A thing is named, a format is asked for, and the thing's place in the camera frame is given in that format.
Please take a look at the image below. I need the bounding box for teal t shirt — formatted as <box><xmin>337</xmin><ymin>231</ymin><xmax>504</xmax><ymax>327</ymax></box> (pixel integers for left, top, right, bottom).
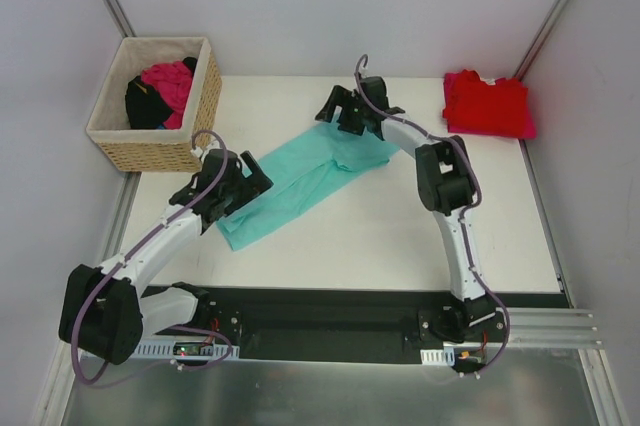
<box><xmin>217</xmin><ymin>123</ymin><xmax>399</xmax><ymax>251</ymax></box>

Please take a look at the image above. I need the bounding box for red t shirt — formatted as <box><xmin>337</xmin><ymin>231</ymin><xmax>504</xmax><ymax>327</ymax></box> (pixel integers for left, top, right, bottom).
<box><xmin>442</xmin><ymin>68</ymin><xmax>539</xmax><ymax>141</ymax></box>

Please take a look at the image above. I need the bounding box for wicker basket with liner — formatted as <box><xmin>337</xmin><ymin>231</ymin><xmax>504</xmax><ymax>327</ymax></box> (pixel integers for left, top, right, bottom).
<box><xmin>86</xmin><ymin>36</ymin><xmax>222</xmax><ymax>172</ymax></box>

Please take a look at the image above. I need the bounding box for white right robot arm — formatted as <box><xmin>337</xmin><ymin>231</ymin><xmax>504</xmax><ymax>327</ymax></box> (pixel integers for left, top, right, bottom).
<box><xmin>315</xmin><ymin>76</ymin><xmax>492</xmax><ymax>341</ymax></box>

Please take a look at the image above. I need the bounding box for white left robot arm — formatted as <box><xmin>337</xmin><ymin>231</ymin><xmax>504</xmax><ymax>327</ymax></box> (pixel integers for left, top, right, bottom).
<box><xmin>58</xmin><ymin>149</ymin><xmax>273</xmax><ymax>365</ymax></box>

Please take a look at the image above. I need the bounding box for black t shirt in basket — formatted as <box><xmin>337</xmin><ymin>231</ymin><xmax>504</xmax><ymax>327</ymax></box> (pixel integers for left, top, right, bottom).
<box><xmin>125</xmin><ymin>74</ymin><xmax>170</xmax><ymax>130</ymax></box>

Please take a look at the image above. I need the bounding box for magenta t shirt in basket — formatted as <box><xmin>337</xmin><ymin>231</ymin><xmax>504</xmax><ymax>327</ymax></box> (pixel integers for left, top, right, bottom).
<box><xmin>141</xmin><ymin>56</ymin><xmax>197</xmax><ymax>130</ymax></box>

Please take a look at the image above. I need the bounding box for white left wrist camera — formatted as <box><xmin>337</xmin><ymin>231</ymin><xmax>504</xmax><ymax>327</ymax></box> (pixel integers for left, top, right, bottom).
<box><xmin>191</xmin><ymin>143</ymin><xmax>215</xmax><ymax>158</ymax></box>

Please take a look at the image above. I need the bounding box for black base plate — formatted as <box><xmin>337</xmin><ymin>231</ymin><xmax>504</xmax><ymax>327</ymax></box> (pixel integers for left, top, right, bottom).
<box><xmin>152</xmin><ymin>281</ymin><xmax>509</xmax><ymax>365</ymax></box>

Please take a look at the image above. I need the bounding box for left white cable duct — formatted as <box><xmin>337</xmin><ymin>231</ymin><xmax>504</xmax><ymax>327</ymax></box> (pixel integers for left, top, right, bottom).
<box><xmin>130</xmin><ymin>339</ymin><xmax>240</xmax><ymax>361</ymax></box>

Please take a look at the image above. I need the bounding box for white cable duct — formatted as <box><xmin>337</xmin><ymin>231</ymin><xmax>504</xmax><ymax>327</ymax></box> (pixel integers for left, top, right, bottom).
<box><xmin>420</xmin><ymin>347</ymin><xmax>455</xmax><ymax>367</ymax></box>
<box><xmin>130</xmin><ymin>339</ymin><xmax>240</xmax><ymax>361</ymax></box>

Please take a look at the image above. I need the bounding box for right aluminium frame post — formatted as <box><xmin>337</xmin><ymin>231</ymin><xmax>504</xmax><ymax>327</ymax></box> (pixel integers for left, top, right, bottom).
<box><xmin>513</xmin><ymin>0</ymin><xmax>573</xmax><ymax>81</ymax></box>

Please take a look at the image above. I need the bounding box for right white cable duct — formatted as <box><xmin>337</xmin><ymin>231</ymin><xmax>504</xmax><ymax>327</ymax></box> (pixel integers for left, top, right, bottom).
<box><xmin>420</xmin><ymin>347</ymin><xmax>455</xmax><ymax>367</ymax></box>

